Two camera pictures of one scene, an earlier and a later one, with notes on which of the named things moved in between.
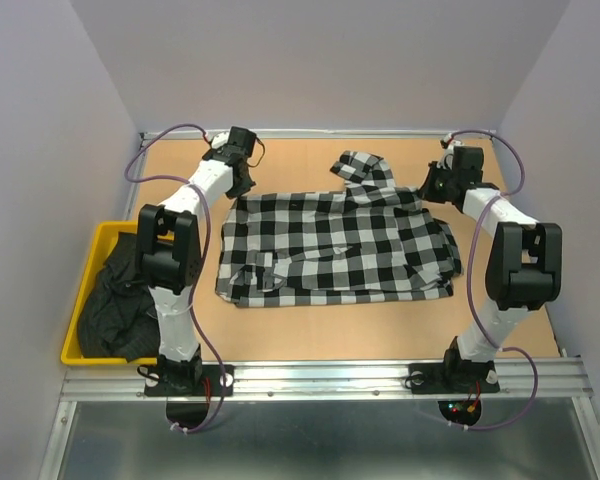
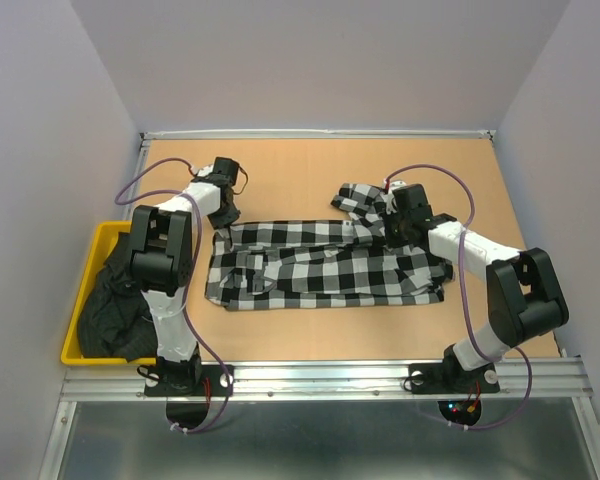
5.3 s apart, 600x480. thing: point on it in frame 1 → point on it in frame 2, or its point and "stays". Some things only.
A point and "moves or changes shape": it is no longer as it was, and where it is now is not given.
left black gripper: x=243 y=187 → x=228 y=218
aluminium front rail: x=558 y=379 stays
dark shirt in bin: x=118 y=316 stays
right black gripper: x=427 y=191 → x=391 y=238
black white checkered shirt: x=368 y=240 moves or changes shape
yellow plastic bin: x=105 y=236 stays
